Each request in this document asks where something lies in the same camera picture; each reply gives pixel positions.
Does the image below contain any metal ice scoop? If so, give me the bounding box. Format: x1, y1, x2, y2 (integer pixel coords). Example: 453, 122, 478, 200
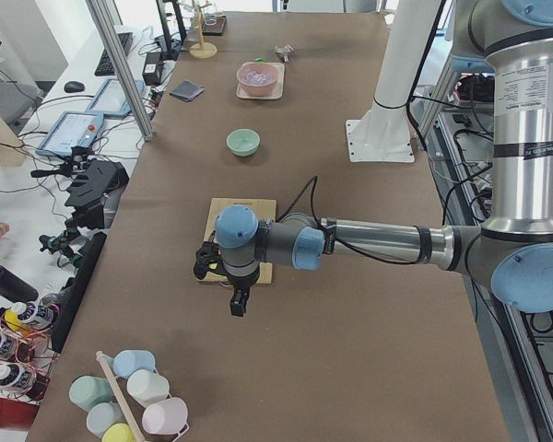
275, 44, 294, 63

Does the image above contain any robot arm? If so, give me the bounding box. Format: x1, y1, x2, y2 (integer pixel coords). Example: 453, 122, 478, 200
212, 1, 553, 316

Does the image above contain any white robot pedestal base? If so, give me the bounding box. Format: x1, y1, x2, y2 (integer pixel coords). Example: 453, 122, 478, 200
346, 0, 445, 163

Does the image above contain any black keyboard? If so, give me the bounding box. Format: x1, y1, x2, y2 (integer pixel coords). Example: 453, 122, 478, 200
93, 31, 135, 77

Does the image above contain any wooden mug tree stand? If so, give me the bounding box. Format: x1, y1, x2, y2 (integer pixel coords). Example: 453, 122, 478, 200
189, 1, 218, 59

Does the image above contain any grey plastic cup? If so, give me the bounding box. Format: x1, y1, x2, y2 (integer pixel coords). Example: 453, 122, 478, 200
86, 401, 125, 438

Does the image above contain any green plastic cup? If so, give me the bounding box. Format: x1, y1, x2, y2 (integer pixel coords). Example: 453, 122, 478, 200
68, 376, 113, 412

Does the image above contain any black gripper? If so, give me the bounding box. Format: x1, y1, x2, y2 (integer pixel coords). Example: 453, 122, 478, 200
224, 264, 260, 317

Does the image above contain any light green ceramic bowl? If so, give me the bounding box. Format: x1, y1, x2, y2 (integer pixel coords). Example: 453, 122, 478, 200
226, 128, 261, 157

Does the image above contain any bamboo cutting board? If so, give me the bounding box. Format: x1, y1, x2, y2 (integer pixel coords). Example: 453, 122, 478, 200
202, 198, 276, 285

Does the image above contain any blue plastic cup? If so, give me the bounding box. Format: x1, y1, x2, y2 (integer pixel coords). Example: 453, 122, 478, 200
112, 349, 156, 379

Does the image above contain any pink plastic cup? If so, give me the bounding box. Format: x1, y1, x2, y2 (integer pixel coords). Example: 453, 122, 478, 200
142, 397, 188, 435

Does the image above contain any beige plastic tray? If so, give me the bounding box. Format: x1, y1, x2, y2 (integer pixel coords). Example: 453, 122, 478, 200
236, 62, 285, 99

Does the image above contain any grey folded cloth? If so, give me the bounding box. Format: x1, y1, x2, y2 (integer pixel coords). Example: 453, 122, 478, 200
170, 80, 205, 102

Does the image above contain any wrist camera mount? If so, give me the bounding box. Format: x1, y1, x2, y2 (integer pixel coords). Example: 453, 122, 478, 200
193, 241, 221, 281

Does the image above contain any copper wire bottle basket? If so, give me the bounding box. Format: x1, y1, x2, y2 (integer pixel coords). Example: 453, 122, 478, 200
0, 302, 59, 403

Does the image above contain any black computer mouse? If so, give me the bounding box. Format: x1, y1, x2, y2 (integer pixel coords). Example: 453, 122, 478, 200
64, 81, 85, 93

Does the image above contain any blue teach pendant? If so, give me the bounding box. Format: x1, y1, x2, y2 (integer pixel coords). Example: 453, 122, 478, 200
35, 111, 104, 157
86, 78, 131, 119

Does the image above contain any yellow plastic cup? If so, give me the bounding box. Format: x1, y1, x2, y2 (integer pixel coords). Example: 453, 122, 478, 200
101, 423, 136, 442

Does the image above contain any pink bowl of ice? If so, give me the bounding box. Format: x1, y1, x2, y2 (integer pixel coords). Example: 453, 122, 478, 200
236, 62, 279, 97

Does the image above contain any white plastic cup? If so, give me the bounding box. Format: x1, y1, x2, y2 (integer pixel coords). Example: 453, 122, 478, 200
126, 369, 170, 407

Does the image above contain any black thermos bottle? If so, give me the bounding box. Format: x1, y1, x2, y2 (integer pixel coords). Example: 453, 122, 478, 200
0, 265, 39, 303

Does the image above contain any aluminium frame post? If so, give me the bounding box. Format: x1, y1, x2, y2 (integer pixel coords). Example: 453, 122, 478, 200
86, 0, 154, 142

